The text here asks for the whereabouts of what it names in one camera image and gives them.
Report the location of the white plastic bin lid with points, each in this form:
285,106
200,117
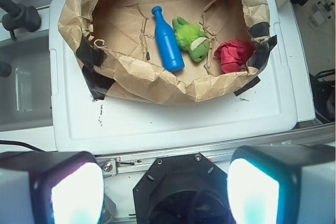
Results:
116,125

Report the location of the aluminium extrusion rail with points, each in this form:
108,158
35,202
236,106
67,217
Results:
114,164

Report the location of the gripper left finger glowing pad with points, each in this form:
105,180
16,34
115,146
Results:
51,187

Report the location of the black clamp knob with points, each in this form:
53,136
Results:
19,16

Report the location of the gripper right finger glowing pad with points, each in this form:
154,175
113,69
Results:
282,184

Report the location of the green plush frog toy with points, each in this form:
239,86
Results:
191,39

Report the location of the black octagonal mount plate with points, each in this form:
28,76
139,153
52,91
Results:
182,189

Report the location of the blue toy bottle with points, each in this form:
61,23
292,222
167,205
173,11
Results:
166,42

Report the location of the crumpled red paper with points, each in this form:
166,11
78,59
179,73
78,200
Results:
233,55

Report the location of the clear plastic container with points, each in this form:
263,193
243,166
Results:
25,84

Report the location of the white power adapter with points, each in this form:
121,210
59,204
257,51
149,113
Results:
321,13

